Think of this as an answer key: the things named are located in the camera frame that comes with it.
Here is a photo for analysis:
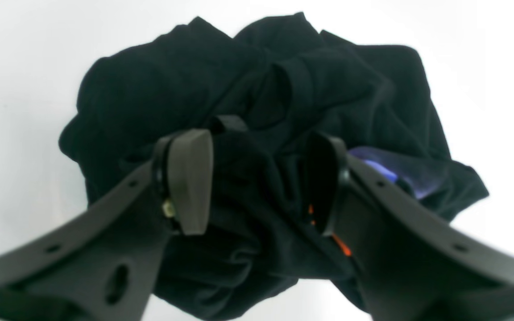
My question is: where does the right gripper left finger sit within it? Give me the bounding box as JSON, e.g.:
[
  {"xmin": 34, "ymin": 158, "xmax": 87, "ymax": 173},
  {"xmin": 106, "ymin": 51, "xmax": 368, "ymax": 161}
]
[{"xmin": 0, "ymin": 129, "xmax": 214, "ymax": 321}]

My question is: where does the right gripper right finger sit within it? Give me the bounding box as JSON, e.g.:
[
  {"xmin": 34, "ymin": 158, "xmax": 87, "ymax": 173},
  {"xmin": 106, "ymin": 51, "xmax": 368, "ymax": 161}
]
[{"xmin": 306, "ymin": 133, "xmax": 514, "ymax": 321}]

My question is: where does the black T-shirt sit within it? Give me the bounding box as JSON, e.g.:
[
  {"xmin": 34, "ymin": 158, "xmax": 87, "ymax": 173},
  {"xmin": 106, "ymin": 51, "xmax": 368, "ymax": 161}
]
[{"xmin": 59, "ymin": 13, "xmax": 488, "ymax": 321}]

